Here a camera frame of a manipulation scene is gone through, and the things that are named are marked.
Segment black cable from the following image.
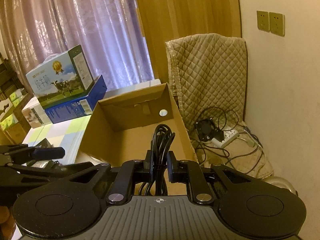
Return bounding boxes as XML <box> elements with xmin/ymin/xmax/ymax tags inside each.
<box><xmin>138</xmin><ymin>123</ymin><xmax>176</xmax><ymax>196</ymax></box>

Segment white and brown product box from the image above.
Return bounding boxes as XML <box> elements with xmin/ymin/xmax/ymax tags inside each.
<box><xmin>22</xmin><ymin>97</ymin><xmax>52</xmax><ymax>128</ymax></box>

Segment black shaver box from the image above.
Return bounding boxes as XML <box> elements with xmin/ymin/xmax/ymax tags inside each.
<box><xmin>35</xmin><ymin>138</ymin><xmax>53</xmax><ymax>148</ymax></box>

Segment beige wall socket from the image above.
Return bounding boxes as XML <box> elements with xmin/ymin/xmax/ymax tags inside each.
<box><xmin>269</xmin><ymin>12</ymin><xmax>285</xmax><ymax>37</ymax></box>
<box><xmin>257</xmin><ymin>10</ymin><xmax>270</xmax><ymax>32</ymax></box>

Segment large open cardboard box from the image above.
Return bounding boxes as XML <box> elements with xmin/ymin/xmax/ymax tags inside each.
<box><xmin>77</xmin><ymin>82</ymin><xmax>199</xmax><ymax>196</ymax></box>

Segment blue flat product box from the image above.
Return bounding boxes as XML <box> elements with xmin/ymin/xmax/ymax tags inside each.
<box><xmin>44</xmin><ymin>75</ymin><xmax>107</xmax><ymax>124</ymax></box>

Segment beige quilted cover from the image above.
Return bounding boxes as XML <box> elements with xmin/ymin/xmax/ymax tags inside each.
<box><xmin>165</xmin><ymin>33</ymin><xmax>247</xmax><ymax>131</ymax></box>

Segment white power strip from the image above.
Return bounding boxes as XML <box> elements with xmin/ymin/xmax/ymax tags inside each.
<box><xmin>212</xmin><ymin>129</ymin><xmax>239</xmax><ymax>148</ymax></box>

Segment beige wall socket left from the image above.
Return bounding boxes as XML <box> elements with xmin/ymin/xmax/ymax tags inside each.
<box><xmin>257</xmin><ymin>10</ymin><xmax>270</xmax><ymax>32</ymax></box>

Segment purple sheer curtain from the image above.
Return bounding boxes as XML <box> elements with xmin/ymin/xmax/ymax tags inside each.
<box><xmin>1</xmin><ymin>0</ymin><xmax>154</xmax><ymax>89</ymax></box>

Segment beige wall socket right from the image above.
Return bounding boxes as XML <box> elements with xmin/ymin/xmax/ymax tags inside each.
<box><xmin>269</xmin><ymin>12</ymin><xmax>285</xmax><ymax>37</ymax></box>

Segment cardboard box with green tissues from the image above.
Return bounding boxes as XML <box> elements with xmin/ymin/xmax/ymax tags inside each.
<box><xmin>1</xmin><ymin>88</ymin><xmax>32</xmax><ymax>144</ymax></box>

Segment brown curtain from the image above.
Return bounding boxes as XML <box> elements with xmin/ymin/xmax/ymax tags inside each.
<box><xmin>136</xmin><ymin>0</ymin><xmax>242</xmax><ymax>83</ymax></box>

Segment tangled black floor cables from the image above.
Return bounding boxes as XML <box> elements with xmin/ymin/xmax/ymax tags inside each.
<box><xmin>190</xmin><ymin>106</ymin><xmax>265</xmax><ymax>176</ymax></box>

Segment plaid bed sheet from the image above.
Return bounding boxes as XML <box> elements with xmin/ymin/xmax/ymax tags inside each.
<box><xmin>15</xmin><ymin>78</ymin><xmax>162</xmax><ymax>240</ymax></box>

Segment black wire rack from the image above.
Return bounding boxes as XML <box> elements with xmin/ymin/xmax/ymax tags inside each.
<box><xmin>0</xmin><ymin>55</ymin><xmax>22</xmax><ymax>100</ymax></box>

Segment milk carton box with cow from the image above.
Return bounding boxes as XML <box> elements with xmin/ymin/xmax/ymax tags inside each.
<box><xmin>26</xmin><ymin>45</ymin><xmax>94</xmax><ymax>109</ymax></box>

